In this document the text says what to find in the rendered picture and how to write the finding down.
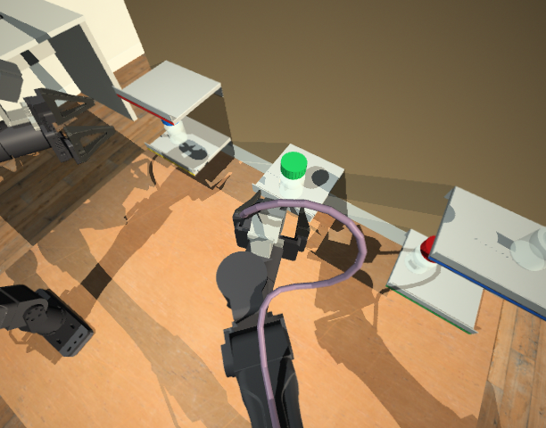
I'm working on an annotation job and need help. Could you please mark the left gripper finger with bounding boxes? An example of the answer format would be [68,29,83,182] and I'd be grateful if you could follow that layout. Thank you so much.
[38,87,95,126]
[63,126,115,163]

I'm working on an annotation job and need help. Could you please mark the white bottle with red cap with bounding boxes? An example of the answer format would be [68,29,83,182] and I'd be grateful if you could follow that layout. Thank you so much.
[404,235,438,274]

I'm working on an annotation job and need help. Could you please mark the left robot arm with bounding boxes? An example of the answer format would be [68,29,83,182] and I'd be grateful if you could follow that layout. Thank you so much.
[0,59,90,357]

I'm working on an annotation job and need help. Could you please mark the clear bottle with yellow cap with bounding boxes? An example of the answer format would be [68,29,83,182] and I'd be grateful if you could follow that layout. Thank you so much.
[509,226,546,271]

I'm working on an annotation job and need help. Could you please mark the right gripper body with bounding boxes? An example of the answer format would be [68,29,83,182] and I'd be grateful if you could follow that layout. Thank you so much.
[232,211,308,283]

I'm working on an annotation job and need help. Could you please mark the white bottle with green cap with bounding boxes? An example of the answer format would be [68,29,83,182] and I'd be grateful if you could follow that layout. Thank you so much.
[279,152,307,199]

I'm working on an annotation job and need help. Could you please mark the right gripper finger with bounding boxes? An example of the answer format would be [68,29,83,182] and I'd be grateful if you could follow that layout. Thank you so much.
[295,208,310,238]
[234,190,261,214]

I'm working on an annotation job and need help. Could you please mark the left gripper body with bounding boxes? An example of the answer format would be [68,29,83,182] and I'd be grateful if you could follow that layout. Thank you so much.
[0,88,81,164]

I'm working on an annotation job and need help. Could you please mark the white bottle with blue cap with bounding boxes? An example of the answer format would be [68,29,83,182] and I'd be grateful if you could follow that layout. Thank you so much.
[161,120,187,144]

